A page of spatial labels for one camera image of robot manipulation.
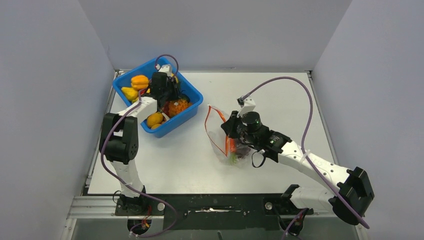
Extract blue plastic bin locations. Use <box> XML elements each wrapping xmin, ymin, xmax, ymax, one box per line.
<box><xmin>112</xmin><ymin>57</ymin><xmax>204</xmax><ymax>138</ymax></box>

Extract dark purple toy grapes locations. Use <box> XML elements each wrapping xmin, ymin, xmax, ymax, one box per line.
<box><xmin>232</xmin><ymin>145</ymin><xmax>251</xmax><ymax>159</ymax></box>

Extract orange toy pineapple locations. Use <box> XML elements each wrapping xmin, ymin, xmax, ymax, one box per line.
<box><xmin>161</xmin><ymin>94</ymin><xmax>192</xmax><ymax>118</ymax></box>

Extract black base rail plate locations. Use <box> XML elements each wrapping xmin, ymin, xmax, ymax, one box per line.
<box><xmin>114</xmin><ymin>193</ymin><xmax>314</xmax><ymax>237</ymax></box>

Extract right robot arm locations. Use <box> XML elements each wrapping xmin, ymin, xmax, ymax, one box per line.
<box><xmin>221</xmin><ymin>111</ymin><xmax>375</xmax><ymax>227</ymax></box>

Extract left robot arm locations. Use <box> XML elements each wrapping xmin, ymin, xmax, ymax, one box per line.
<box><xmin>99</xmin><ymin>71</ymin><xmax>181</xmax><ymax>211</ymax></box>

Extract orange toy carrot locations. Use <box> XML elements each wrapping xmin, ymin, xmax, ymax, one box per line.
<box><xmin>225</xmin><ymin>136</ymin><xmax>238</xmax><ymax>165</ymax></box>

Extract orange toy bell pepper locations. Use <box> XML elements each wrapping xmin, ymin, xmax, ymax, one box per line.
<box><xmin>130</xmin><ymin>74</ymin><xmax>150</xmax><ymax>91</ymax></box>

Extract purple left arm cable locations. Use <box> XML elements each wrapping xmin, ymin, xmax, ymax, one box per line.
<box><xmin>99</xmin><ymin>53</ymin><xmax>181</xmax><ymax>239</ymax></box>

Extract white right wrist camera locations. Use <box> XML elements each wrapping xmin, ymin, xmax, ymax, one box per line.
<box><xmin>237</xmin><ymin>97</ymin><xmax>256</xmax><ymax>118</ymax></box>

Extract yellow toy mango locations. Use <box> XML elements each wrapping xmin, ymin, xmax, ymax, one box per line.
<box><xmin>146</xmin><ymin>112</ymin><xmax>165</xmax><ymax>130</ymax></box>

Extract yellow toy lemon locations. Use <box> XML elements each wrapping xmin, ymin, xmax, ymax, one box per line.
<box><xmin>121</xmin><ymin>87</ymin><xmax>139</xmax><ymax>103</ymax></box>

